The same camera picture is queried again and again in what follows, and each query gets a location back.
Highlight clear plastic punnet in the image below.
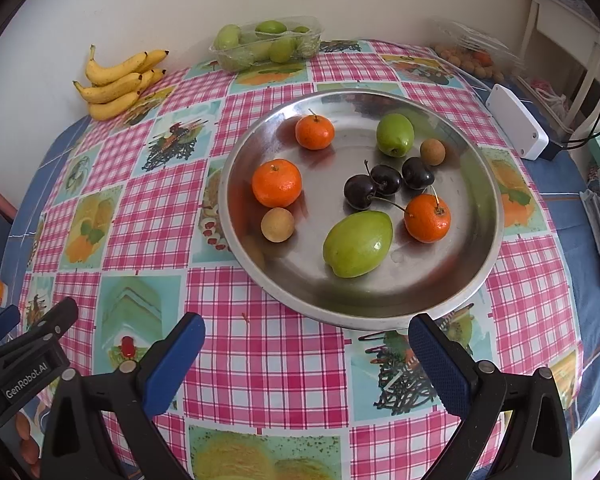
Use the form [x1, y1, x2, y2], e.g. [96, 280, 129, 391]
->
[209, 15, 326, 73]

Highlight yellow banana bunch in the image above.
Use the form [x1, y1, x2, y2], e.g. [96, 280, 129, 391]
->
[73, 45, 170, 122]

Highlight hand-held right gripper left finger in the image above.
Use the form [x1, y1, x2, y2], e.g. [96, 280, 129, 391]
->
[40, 311, 207, 480]

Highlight medium orange tangerine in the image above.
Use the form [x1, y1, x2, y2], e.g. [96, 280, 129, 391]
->
[251, 158, 303, 209]

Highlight pile of green jujubes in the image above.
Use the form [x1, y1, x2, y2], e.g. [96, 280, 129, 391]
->
[215, 20, 313, 63]

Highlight black cable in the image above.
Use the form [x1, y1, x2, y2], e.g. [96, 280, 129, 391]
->
[560, 10, 600, 151]

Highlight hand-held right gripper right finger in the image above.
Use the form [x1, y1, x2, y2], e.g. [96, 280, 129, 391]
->
[408, 312, 573, 480]

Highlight small orange tangerine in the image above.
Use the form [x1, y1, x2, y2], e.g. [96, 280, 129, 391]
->
[295, 109, 336, 151]

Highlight dark red cherry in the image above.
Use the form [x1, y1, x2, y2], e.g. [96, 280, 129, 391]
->
[343, 175, 378, 211]
[364, 160, 402, 197]
[401, 156, 436, 191]

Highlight stemmed orange tangerine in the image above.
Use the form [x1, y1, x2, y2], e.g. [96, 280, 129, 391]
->
[404, 185, 452, 244]

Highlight pile of tan longans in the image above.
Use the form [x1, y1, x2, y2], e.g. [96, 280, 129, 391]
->
[437, 45, 506, 81]

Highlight round metal plate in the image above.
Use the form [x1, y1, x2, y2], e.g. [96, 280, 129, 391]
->
[217, 89, 505, 332]

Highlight pink white mesh bag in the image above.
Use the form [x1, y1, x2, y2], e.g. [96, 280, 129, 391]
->
[520, 77, 573, 126]

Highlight round brown longan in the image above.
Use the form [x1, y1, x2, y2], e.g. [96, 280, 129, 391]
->
[420, 138, 447, 166]
[260, 207, 296, 243]

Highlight white plastic box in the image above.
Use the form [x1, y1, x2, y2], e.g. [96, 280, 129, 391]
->
[485, 84, 551, 160]

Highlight clear plastic clamshell box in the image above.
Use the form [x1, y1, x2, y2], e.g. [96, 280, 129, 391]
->
[432, 17, 523, 68]

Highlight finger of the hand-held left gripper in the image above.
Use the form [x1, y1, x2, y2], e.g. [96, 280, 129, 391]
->
[27, 296, 79, 341]
[0, 304, 21, 351]

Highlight large green jujube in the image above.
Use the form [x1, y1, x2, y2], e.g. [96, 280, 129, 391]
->
[322, 211, 394, 279]

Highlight person's left hand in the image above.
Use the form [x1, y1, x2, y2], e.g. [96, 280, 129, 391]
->
[15, 415, 43, 466]

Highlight pink checked fruit-print tablecloth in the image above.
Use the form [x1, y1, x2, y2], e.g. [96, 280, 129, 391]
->
[20, 37, 583, 480]

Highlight small green jujube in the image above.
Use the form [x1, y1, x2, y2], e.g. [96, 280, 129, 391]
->
[376, 113, 415, 157]

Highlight white chair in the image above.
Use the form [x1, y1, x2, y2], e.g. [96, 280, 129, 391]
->
[522, 0, 600, 136]

